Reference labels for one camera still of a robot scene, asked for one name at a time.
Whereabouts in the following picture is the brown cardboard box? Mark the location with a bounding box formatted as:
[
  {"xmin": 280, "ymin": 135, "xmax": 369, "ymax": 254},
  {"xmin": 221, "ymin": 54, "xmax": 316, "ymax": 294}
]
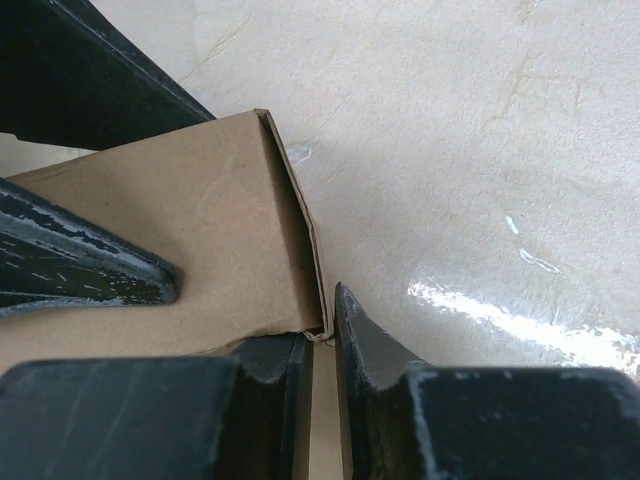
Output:
[{"xmin": 1, "ymin": 110, "xmax": 333, "ymax": 479}]

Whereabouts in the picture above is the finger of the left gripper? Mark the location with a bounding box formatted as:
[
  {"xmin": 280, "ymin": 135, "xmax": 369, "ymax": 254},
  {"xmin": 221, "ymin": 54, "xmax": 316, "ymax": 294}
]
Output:
[
  {"xmin": 1, "ymin": 180, "xmax": 179, "ymax": 318},
  {"xmin": 1, "ymin": 0, "xmax": 214, "ymax": 150}
]

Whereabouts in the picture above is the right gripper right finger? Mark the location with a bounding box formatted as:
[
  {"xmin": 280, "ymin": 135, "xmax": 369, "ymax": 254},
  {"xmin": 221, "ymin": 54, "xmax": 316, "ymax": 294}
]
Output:
[{"xmin": 335, "ymin": 285, "xmax": 639, "ymax": 479}]

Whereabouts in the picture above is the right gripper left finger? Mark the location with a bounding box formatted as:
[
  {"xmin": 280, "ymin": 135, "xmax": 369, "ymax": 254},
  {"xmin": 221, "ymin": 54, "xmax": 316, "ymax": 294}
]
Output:
[{"xmin": 1, "ymin": 334, "xmax": 306, "ymax": 479}]

